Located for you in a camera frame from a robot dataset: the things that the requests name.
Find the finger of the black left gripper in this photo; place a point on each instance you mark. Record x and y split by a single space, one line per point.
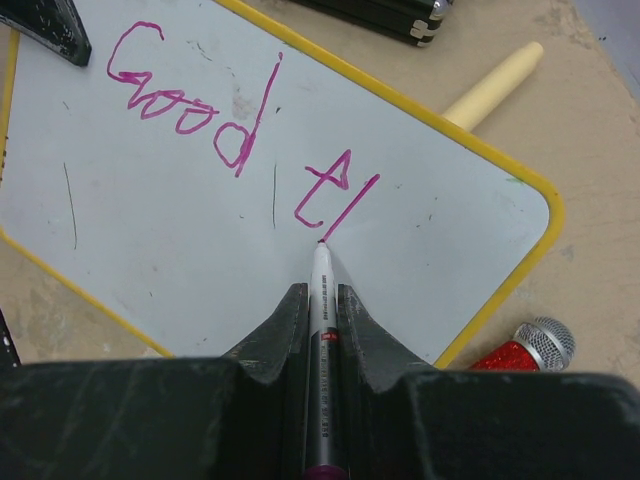
55 24

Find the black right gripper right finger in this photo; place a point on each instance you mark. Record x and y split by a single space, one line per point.
405 419

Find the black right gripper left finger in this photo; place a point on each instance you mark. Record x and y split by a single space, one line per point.
238 416

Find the white marker pen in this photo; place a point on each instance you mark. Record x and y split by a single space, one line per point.
323 457

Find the yellow framed whiteboard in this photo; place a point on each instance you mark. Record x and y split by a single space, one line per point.
182 179

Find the red glitter toy microphone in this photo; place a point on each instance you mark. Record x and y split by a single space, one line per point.
543 344

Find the black hard case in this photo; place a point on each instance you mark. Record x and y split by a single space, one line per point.
414 22

